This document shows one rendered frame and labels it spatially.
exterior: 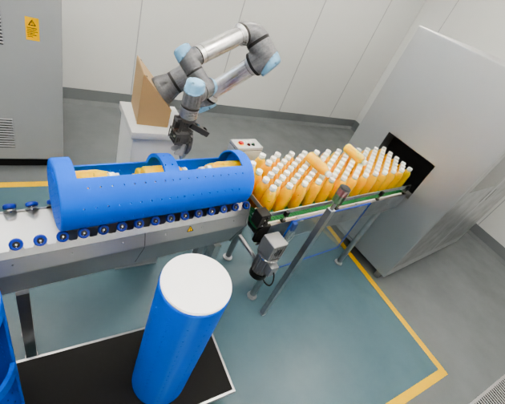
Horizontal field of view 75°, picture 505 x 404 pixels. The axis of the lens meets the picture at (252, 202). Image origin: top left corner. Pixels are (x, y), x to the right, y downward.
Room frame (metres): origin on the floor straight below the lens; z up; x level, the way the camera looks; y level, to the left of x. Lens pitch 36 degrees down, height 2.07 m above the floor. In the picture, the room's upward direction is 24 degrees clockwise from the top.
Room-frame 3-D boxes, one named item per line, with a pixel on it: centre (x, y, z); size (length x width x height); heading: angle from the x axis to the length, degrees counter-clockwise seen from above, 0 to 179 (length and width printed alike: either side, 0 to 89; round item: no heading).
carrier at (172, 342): (0.79, 0.07, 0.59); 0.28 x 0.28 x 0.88
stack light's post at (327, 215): (1.56, -0.42, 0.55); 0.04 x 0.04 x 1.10; 49
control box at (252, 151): (1.86, 0.18, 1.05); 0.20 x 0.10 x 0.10; 139
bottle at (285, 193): (1.62, -0.16, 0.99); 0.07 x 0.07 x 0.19
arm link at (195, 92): (1.20, 0.38, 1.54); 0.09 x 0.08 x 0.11; 174
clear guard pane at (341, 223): (1.81, -0.52, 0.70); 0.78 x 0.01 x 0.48; 139
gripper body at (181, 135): (1.19, 0.39, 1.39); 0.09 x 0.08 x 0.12; 139
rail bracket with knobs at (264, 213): (1.42, -0.08, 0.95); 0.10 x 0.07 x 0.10; 49
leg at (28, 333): (0.68, 0.75, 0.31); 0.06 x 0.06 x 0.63; 49
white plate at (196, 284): (0.79, 0.07, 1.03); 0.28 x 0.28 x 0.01
